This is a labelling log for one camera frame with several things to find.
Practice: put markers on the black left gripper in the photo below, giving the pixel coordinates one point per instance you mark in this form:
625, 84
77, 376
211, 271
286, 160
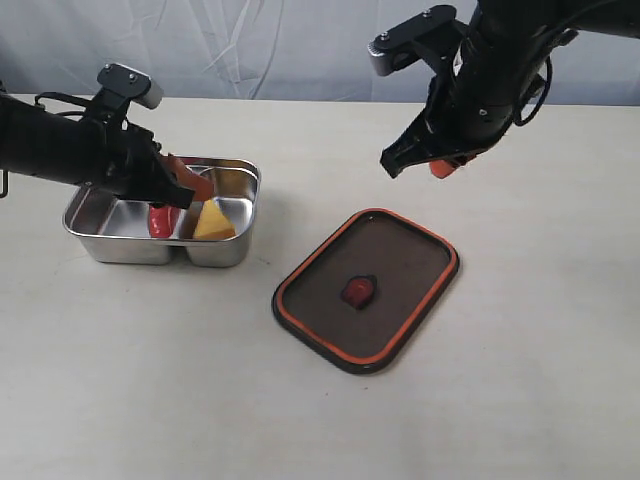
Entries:
130, 166

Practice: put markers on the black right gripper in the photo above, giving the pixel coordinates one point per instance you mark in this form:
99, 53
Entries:
469, 108

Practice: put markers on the yellow cheese wedge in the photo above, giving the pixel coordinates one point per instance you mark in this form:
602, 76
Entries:
212, 224

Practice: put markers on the red sausage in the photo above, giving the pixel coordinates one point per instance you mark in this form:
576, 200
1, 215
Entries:
162, 221

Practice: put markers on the transparent lunchbox lid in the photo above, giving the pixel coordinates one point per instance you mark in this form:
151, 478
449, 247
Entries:
359, 297

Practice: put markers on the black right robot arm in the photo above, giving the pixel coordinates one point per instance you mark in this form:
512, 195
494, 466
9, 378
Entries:
543, 26

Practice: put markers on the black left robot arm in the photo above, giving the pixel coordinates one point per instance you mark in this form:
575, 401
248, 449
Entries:
48, 146

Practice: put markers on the steel lunchbox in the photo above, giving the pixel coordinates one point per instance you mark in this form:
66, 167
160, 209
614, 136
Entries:
115, 231

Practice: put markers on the white backdrop cloth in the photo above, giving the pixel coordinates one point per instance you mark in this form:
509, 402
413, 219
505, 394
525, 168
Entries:
270, 50

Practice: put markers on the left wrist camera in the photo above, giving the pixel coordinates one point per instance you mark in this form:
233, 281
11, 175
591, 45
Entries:
121, 85

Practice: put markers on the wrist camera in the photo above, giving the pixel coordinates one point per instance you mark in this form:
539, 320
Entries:
121, 85
432, 36

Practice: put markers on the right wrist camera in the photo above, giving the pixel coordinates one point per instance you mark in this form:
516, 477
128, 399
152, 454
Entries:
432, 36

